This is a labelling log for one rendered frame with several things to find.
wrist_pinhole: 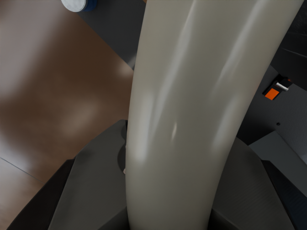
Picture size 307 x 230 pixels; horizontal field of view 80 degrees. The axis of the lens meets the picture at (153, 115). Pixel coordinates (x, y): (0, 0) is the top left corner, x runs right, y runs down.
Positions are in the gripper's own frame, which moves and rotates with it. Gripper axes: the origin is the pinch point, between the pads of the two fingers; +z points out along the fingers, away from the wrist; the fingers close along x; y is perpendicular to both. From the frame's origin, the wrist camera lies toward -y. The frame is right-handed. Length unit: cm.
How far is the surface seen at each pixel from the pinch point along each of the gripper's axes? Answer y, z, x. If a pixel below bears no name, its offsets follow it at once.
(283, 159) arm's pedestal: 57, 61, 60
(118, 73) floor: 20, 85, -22
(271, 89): 27, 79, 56
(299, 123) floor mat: 48, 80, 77
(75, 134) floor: 61, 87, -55
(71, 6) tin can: -10, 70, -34
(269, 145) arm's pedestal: 58, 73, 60
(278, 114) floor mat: 42, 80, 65
